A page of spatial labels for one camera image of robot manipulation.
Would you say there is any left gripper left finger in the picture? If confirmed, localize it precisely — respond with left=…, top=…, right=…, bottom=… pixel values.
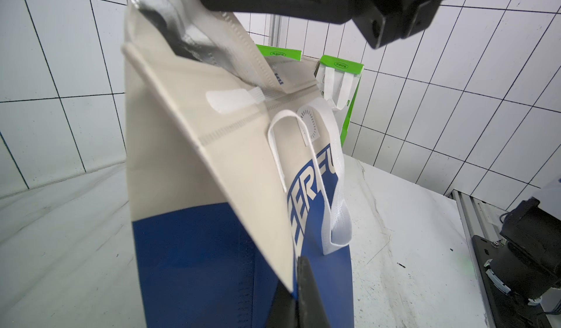
left=266, top=290, right=298, bottom=328

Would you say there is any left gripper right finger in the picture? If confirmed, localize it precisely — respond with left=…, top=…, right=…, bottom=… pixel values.
left=297, top=256, right=331, bottom=328

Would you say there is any green white bag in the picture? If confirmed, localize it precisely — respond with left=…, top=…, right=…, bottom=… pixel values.
left=257, top=44, right=302, bottom=85
left=315, top=55, right=364, bottom=145

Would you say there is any blue Cheerful bag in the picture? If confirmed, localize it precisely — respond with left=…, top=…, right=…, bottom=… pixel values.
left=122, top=0, right=354, bottom=327

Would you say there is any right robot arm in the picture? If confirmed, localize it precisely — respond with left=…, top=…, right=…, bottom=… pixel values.
left=201, top=0, right=560, bottom=295

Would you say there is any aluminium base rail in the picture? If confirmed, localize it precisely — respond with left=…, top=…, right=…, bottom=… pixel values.
left=451, top=189, right=505, bottom=328

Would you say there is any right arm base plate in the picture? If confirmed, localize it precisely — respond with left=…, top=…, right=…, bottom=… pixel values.
left=472, top=235, right=560, bottom=327

